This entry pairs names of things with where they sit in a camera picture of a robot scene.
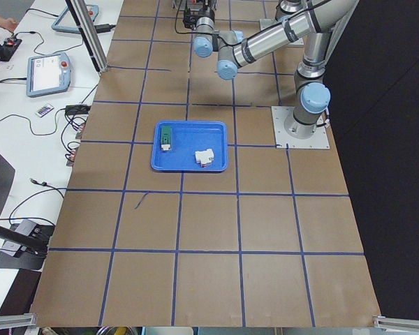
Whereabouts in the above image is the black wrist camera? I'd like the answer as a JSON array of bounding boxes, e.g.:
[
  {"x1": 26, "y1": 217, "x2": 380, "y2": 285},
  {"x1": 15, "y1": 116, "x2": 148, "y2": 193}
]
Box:
[{"x1": 182, "y1": 7, "x2": 198, "y2": 30}]

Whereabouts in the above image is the blue plastic tray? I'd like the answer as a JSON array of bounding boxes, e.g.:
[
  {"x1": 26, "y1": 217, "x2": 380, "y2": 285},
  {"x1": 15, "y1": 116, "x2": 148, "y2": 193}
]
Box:
[{"x1": 151, "y1": 120, "x2": 228, "y2": 172}]

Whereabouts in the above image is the black monitor stand base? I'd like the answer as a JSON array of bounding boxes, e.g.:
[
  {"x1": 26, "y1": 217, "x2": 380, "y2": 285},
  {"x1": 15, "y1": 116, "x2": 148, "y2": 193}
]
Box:
[{"x1": 0, "y1": 219, "x2": 54, "y2": 270}]

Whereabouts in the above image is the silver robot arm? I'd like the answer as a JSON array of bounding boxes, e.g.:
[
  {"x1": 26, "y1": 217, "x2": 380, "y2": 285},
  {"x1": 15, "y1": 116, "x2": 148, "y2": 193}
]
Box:
[
  {"x1": 183, "y1": 0, "x2": 358, "y2": 140},
  {"x1": 274, "y1": 0, "x2": 302, "y2": 22}
]

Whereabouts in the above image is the black camera cable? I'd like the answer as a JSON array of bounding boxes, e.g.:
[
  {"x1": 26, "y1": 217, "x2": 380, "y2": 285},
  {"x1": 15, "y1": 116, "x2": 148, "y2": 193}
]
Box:
[{"x1": 175, "y1": 0, "x2": 196, "y2": 36}]

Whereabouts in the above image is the near teach pendant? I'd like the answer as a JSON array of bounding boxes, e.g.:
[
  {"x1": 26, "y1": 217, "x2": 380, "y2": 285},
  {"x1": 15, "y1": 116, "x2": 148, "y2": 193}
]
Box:
[{"x1": 26, "y1": 52, "x2": 71, "y2": 98}]

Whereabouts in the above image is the aluminium frame post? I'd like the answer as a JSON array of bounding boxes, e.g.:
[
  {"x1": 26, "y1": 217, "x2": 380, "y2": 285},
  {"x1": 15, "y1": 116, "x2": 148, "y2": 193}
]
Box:
[{"x1": 65, "y1": 0, "x2": 108, "y2": 73}]

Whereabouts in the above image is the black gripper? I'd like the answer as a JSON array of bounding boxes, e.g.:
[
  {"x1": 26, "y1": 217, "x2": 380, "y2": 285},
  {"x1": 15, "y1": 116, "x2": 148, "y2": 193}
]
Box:
[{"x1": 195, "y1": 0, "x2": 216, "y2": 20}]

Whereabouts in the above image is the green terminal block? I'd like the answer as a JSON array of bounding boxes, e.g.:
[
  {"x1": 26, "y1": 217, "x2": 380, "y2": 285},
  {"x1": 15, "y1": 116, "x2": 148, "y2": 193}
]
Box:
[{"x1": 161, "y1": 126, "x2": 172, "y2": 147}]

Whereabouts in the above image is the person forearm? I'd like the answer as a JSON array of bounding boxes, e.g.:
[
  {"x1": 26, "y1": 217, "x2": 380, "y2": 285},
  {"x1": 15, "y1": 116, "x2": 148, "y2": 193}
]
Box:
[{"x1": 0, "y1": 16, "x2": 19, "y2": 33}]

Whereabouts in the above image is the wire mesh shelf basket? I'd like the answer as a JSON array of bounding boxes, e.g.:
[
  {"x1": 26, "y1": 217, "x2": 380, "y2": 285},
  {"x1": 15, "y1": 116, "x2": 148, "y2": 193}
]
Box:
[{"x1": 172, "y1": 0, "x2": 217, "y2": 10}]

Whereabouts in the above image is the teach pendant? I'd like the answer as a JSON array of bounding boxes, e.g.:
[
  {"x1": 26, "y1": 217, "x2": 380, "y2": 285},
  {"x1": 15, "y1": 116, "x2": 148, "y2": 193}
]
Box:
[
  {"x1": 26, "y1": 52, "x2": 71, "y2": 98},
  {"x1": 52, "y1": 3, "x2": 101, "y2": 34}
]

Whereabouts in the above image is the small remote control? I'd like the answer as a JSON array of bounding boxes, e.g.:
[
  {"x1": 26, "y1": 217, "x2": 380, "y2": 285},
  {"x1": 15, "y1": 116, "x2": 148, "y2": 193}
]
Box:
[{"x1": 35, "y1": 103, "x2": 54, "y2": 117}]

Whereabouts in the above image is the black controller device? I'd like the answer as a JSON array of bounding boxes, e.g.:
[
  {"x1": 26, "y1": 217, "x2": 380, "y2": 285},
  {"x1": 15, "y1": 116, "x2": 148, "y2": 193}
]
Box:
[{"x1": 0, "y1": 37, "x2": 22, "y2": 61}]

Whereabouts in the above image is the black power adapter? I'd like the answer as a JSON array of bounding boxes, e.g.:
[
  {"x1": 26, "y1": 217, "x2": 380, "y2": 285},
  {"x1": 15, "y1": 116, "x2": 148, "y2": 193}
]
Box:
[{"x1": 65, "y1": 104, "x2": 91, "y2": 116}]

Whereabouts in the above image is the far teach pendant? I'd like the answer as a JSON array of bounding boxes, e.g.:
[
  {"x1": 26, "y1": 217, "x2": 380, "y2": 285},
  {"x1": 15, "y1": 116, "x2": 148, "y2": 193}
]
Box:
[{"x1": 52, "y1": 3, "x2": 101, "y2": 34}]

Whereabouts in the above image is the white circuit breaker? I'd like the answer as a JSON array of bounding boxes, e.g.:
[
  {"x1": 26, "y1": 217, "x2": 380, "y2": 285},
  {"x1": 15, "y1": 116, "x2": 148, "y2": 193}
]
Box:
[{"x1": 194, "y1": 149, "x2": 214, "y2": 168}]

